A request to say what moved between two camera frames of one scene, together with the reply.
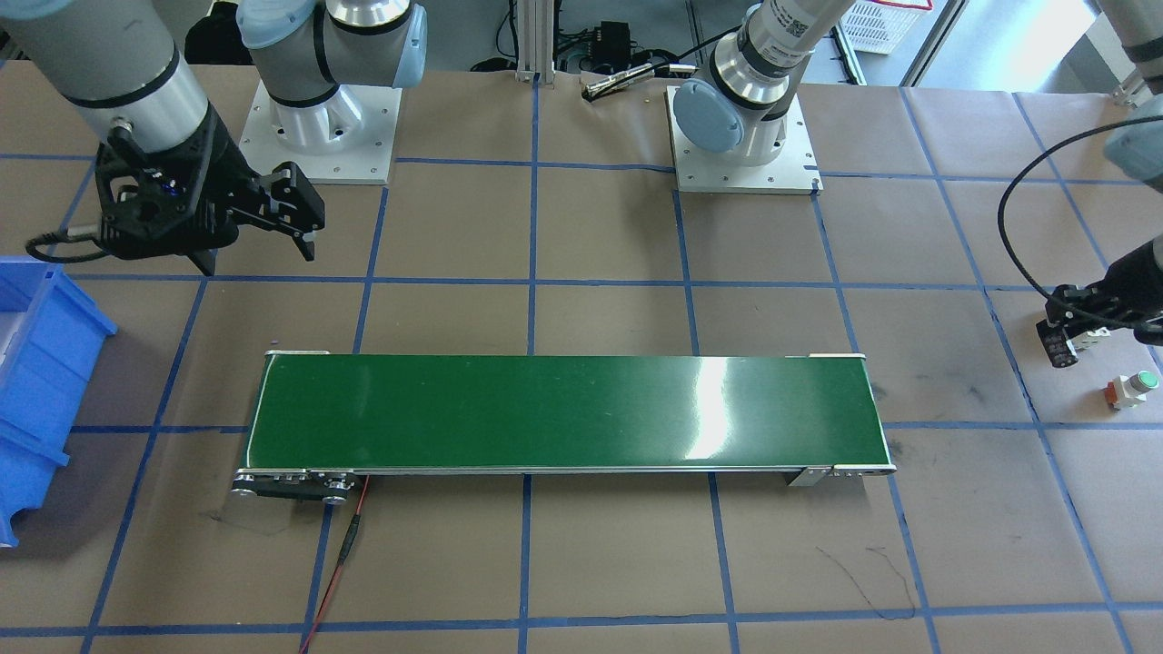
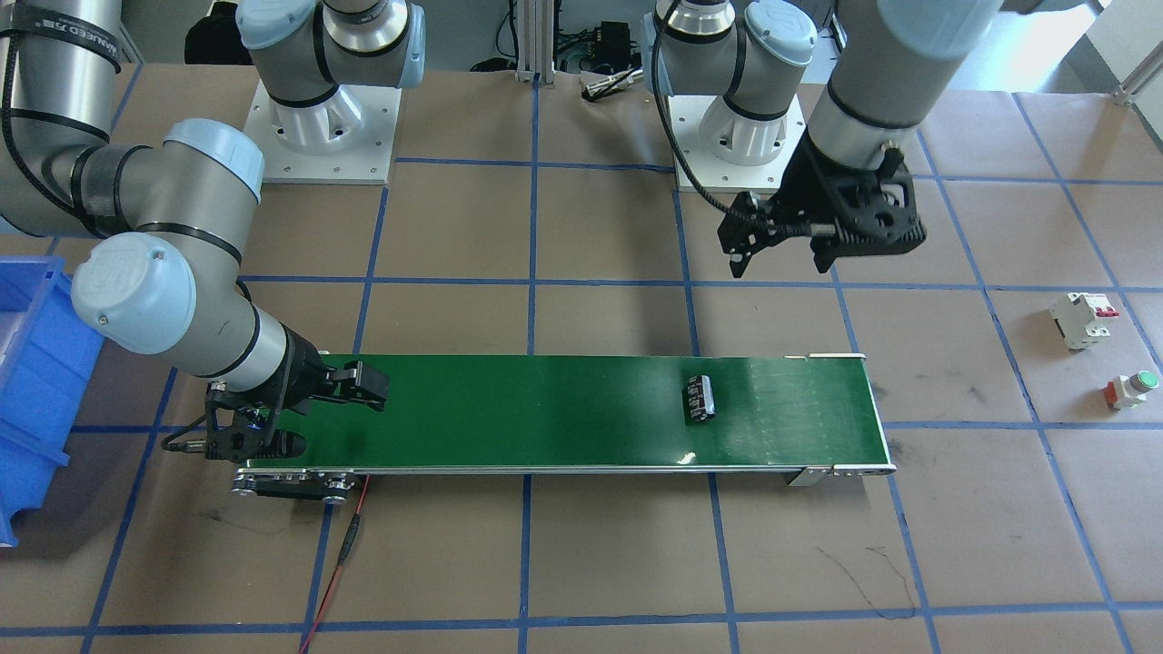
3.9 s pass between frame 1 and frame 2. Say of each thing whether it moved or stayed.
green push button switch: stayed
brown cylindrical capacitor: moved
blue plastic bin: stayed
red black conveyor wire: stayed
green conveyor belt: stayed
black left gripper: moved
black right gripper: moved
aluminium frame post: stayed
